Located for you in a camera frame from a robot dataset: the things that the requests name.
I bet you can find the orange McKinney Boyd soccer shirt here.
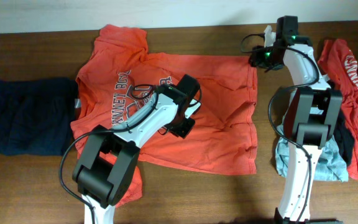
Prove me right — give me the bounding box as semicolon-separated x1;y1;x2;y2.
70;24;259;208

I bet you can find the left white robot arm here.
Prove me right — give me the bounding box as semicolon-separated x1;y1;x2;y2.
72;75;201;223

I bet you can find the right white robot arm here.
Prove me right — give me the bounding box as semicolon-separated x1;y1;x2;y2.
249;16;342;223

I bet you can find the red McKinney shirt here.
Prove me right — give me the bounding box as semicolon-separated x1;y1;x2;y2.
318;39;358;180

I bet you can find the black garment in pile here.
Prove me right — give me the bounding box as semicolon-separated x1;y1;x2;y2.
327;69;358;165

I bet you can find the light grey-blue shirt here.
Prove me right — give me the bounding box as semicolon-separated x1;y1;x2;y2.
275;110;355;182

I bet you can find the folded navy blue garment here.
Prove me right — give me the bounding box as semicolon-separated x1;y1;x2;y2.
0;78;78;156

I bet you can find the right black cable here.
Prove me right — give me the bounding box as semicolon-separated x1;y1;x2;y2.
239;32;321;224

